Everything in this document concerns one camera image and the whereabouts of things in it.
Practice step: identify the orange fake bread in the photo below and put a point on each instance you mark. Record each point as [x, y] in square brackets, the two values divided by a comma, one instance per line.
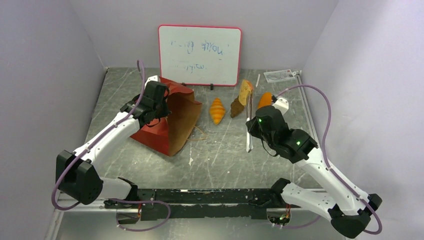
[265, 100]

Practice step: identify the white marker pen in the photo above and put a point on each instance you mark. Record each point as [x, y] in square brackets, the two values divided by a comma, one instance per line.
[258, 80]

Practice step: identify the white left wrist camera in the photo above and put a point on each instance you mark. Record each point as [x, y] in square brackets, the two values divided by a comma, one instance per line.
[154, 78]

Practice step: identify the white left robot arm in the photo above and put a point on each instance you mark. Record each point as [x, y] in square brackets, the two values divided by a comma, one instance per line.
[76, 173]

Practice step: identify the pink framed whiteboard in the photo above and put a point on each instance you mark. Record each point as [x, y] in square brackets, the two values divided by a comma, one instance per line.
[200, 55]

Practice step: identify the sliced fake bread piece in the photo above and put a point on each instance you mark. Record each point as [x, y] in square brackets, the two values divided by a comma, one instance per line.
[246, 88]

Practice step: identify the orange striped fake croissant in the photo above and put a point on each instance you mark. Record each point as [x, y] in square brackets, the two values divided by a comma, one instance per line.
[217, 111]

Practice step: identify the red paper bag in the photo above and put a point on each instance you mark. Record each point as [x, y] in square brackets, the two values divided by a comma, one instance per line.
[168, 135]

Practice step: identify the brown fake bread roll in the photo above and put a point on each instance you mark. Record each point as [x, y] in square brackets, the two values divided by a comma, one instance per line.
[236, 108]

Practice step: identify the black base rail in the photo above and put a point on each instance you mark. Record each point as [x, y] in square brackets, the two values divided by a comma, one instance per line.
[158, 204]

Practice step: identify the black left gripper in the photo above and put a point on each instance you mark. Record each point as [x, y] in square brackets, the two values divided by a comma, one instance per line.
[165, 112]

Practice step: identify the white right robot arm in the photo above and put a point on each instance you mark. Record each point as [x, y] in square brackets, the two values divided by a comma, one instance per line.
[344, 205]

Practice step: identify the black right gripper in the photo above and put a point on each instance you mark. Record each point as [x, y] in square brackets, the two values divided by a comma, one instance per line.
[253, 124]

